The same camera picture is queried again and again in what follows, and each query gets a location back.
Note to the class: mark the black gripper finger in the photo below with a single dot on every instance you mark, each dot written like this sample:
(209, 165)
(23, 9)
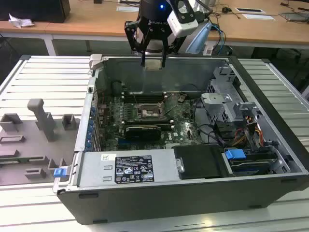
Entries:
(131, 36)
(164, 41)

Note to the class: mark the silver square CPU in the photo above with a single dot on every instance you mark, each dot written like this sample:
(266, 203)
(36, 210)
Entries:
(152, 64)

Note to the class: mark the metal socket locking lever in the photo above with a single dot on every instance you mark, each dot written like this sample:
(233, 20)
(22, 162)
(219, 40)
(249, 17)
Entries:
(136, 100)
(169, 110)

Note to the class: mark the RAM slot with white clips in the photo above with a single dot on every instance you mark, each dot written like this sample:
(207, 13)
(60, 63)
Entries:
(167, 126)
(144, 94)
(144, 121)
(144, 99)

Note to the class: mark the CPU socket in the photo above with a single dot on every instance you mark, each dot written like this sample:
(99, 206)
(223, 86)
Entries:
(148, 113)

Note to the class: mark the white desk outlet plate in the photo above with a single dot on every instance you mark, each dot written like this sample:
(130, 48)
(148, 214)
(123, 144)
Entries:
(259, 17)
(251, 10)
(126, 8)

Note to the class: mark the wooden desk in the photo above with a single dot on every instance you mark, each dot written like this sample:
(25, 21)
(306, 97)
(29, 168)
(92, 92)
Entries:
(96, 21)

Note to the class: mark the grey case latch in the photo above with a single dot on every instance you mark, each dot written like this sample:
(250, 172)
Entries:
(95, 61)

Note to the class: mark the silver coin battery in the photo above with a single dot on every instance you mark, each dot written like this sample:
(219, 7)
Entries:
(181, 97)

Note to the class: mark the small black power adapter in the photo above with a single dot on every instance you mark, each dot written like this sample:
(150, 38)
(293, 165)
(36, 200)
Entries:
(226, 9)

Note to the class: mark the silver drive cage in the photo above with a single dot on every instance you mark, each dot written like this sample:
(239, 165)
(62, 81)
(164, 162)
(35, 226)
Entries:
(217, 101)

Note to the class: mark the blue card retention clip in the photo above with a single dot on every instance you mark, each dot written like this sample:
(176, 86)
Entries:
(93, 110)
(88, 145)
(89, 131)
(91, 124)
(88, 138)

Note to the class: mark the green motherboard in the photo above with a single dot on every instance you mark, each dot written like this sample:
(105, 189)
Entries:
(183, 130)

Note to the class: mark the black graphics card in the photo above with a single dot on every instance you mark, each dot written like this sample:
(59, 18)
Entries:
(142, 134)

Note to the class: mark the black box on desk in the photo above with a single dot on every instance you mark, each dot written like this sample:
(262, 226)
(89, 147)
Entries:
(36, 10)

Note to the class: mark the crumpled white paper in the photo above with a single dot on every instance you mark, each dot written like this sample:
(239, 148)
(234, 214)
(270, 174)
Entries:
(20, 22)

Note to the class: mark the silver shroud latch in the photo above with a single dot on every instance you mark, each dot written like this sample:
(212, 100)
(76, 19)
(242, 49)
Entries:
(180, 165)

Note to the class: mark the black plastic shroud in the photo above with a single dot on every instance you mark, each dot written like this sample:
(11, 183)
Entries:
(200, 162)

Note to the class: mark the blue disk carrier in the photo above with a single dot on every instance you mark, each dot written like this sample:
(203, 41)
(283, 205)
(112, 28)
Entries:
(234, 154)

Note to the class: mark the silver power supply with label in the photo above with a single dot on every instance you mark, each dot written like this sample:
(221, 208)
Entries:
(91, 169)

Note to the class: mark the black hard disk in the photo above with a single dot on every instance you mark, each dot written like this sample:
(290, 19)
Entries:
(251, 166)

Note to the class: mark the grey parts rack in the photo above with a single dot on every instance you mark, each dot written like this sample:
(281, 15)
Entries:
(29, 149)

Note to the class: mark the blue case latch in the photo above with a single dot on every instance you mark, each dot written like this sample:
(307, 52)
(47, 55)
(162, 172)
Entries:
(59, 172)

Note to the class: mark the black open PC case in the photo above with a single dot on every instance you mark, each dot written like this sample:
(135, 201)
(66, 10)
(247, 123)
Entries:
(169, 205)

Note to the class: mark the green RAM stick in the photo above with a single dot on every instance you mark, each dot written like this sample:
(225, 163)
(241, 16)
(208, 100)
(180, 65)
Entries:
(19, 160)

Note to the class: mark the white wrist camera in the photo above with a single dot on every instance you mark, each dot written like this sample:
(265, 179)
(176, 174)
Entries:
(181, 27)

